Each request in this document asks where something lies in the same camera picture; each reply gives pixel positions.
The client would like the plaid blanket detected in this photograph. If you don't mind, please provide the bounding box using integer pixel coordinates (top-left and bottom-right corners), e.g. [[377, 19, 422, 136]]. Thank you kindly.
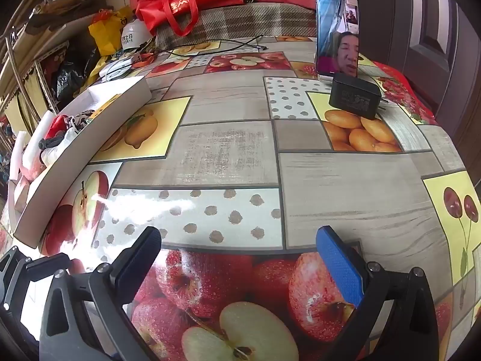
[[154, 2, 320, 51]]

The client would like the white foam block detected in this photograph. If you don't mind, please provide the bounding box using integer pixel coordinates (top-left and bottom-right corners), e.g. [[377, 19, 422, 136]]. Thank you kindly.
[[23, 111, 57, 170], [9, 131, 31, 181]]

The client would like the white wireless charger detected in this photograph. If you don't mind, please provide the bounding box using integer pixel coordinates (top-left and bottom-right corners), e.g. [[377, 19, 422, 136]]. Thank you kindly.
[[101, 66, 132, 82]]

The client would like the black patterned white cloth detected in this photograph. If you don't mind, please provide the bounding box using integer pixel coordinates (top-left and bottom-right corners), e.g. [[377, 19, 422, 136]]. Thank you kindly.
[[66, 109, 94, 132]]

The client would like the white cardboard box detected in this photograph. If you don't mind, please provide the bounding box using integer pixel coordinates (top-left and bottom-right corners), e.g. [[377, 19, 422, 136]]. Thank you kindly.
[[13, 75, 152, 249]]

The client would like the dark wooden door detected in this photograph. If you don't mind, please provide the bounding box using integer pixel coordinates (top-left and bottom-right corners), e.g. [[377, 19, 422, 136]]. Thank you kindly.
[[338, 0, 481, 136]]

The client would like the white figurine toy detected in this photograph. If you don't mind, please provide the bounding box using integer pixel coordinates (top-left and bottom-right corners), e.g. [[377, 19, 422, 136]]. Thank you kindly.
[[39, 128, 81, 166]]

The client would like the white helmet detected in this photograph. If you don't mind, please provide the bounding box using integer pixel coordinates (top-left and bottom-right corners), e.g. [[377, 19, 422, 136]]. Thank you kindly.
[[120, 19, 155, 50]]

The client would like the red tote bag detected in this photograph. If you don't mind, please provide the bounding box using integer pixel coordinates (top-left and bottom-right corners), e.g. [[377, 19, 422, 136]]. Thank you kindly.
[[134, 0, 245, 37]]

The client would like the pink plush toy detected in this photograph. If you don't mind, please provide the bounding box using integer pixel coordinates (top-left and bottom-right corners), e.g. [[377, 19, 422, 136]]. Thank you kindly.
[[20, 158, 49, 181]]

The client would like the metal storage shelf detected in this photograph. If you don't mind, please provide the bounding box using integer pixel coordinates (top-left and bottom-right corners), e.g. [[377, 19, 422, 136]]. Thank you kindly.
[[0, 26, 94, 128]]

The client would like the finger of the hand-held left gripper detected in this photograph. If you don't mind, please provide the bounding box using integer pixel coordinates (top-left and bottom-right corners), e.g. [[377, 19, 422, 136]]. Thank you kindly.
[[0, 245, 72, 361]]

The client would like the black power adapter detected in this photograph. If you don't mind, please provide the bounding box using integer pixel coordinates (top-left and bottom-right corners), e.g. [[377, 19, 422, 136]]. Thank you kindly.
[[329, 73, 389, 121]]

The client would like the smartphone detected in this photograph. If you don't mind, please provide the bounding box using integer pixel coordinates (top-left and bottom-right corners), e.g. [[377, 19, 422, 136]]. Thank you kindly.
[[314, 0, 362, 83]]

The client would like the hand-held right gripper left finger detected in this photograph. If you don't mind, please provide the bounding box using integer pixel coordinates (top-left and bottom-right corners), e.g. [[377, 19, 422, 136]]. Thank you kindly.
[[39, 226, 163, 361]]

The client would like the black cable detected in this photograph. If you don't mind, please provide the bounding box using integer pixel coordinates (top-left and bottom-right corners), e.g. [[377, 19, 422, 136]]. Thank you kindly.
[[156, 35, 269, 61]]

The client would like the white power bank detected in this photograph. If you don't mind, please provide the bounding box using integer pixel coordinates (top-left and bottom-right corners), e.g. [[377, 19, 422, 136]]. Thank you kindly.
[[113, 54, 145, 69]]

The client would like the fruit print tablecloth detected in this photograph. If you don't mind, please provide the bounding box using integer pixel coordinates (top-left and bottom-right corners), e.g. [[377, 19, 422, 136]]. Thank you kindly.
[[0, 34, 481, 361]]

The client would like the yellow shopping bag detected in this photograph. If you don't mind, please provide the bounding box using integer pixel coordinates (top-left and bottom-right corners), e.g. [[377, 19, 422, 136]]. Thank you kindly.
[[88, 9, 134, 56]]

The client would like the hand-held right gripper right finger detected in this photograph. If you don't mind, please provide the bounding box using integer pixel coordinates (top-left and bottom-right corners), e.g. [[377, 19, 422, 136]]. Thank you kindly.
[[316, 226, 440, 361]]

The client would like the black plastic bag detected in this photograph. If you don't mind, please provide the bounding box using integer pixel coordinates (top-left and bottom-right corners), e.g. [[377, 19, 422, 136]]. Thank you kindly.
[[56, 45, 100, 98]]

